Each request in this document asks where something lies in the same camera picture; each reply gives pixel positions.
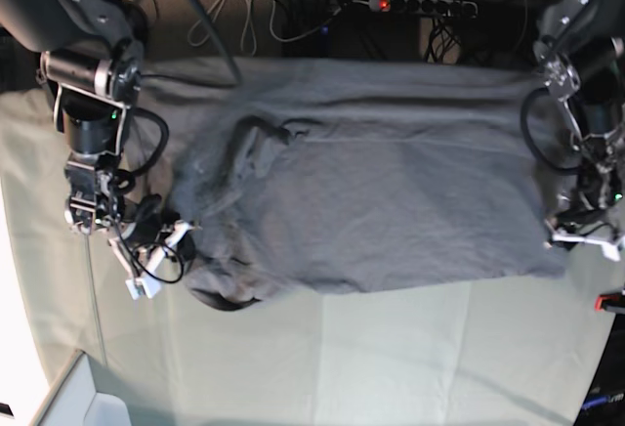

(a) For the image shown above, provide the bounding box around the green table cloth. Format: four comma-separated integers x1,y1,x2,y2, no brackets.
1,91,624,425

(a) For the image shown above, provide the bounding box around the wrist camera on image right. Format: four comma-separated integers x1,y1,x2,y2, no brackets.
602,238,624,262

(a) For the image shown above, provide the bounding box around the grey t-shirt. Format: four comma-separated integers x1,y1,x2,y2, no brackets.
141,60,567,311

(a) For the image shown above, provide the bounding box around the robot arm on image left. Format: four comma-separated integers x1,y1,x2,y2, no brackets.
1,0,193,292

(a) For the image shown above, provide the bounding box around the red clamp right edge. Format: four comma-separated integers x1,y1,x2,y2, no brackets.
595,292,625,316

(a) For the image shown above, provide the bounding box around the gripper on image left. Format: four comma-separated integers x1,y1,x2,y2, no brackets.
109,220,199,282

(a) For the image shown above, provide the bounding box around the black power strip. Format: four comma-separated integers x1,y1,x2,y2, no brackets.
367,0,479,20

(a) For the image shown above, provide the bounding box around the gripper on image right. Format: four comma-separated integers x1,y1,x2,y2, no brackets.
544,200,624,250

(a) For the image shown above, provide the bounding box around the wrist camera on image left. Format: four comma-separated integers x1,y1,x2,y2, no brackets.
125,276,162,300

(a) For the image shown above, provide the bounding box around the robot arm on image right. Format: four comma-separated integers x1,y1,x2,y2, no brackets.
520,0,624,261

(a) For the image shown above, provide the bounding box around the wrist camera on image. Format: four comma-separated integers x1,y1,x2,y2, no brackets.
125,276,162,300
602,238,624,262

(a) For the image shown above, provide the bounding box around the white looped cable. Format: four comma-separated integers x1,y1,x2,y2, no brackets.
146,0,260,56

